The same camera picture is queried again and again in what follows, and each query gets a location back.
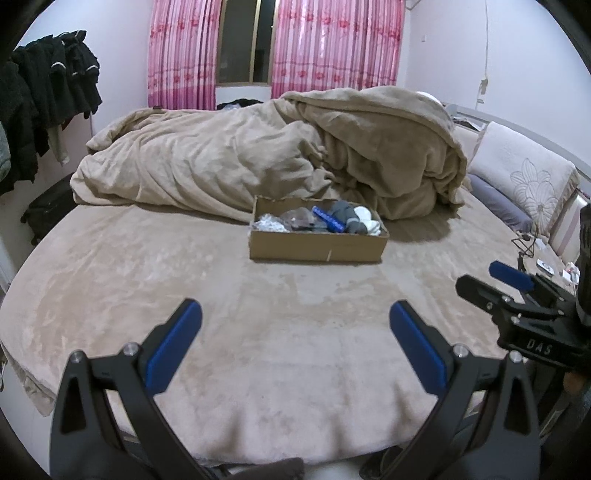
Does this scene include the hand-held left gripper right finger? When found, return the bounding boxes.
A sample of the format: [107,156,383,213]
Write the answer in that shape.
[389,300,542,480]

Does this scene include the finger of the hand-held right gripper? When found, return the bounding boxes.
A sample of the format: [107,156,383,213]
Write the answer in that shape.
[489,261,537,295]
[455,274,511,321]

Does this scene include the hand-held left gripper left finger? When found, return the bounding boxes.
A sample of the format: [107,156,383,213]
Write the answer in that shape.
[48,298,204,480]

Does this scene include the white sock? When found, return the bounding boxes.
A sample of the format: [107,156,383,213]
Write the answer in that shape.
[353,206,384,238]

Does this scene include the grey socks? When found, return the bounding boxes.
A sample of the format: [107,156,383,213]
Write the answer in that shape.
[330,200,368,236]

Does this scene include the brown cardboard box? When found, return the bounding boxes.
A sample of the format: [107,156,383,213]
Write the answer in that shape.
[249,195,390,265]

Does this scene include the blue tissue packet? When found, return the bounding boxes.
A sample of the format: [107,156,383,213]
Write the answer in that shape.
[312,206,346,234]

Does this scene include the clear cotton swab bag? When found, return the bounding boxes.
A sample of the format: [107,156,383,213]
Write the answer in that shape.
[252,213,290,233]

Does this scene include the grey pillow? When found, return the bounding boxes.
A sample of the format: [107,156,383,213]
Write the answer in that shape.
[466,174,536,234]

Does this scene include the floral embroidered pillow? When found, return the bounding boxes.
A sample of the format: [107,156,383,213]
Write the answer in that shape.
[466,121,581,241]

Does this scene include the grey bed headboard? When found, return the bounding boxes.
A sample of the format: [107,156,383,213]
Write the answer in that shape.
[442,102,591,205]

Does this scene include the black bag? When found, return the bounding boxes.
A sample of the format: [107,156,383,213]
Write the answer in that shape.
[21,174,77,246]

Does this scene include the white duvet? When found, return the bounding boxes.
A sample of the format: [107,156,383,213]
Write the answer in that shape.
[416,91,447,110]

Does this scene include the beige fleece blanket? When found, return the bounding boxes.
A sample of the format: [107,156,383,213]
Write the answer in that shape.
[70,86,468,227]

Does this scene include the pink floral curtain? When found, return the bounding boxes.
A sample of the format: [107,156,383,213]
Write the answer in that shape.
[271,0,406,100]
[148,0,223,110]

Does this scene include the pile of black clothes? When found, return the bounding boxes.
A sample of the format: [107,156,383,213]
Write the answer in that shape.
[0,30,103,195]

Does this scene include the window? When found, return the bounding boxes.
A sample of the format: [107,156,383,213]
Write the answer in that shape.
[217,0,278,88]

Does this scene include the black charger cable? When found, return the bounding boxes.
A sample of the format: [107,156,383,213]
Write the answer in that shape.
[512,230,548,278]

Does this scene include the white wall cable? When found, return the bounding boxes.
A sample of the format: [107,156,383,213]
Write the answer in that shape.
[475,0,491,105]

